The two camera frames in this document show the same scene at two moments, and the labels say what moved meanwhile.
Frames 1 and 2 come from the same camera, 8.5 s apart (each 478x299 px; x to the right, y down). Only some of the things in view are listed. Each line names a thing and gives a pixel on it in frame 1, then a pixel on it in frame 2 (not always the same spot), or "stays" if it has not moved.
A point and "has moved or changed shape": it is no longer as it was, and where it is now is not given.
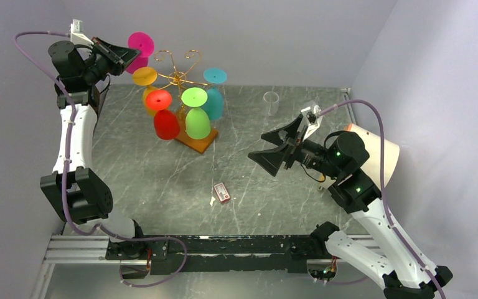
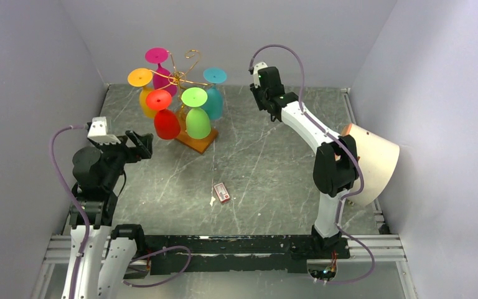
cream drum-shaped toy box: [391, 156] stays
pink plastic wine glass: [142, 42] → [162, 78]
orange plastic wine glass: [145, 76] has moved or changed shape
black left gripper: [121, 58] → [134, 154]
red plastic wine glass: [166, 122] stays
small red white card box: [222, 192] stays
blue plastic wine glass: [215, 102] stays
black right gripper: [271, 159] → [255, 92]
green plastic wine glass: [198, 124] stays
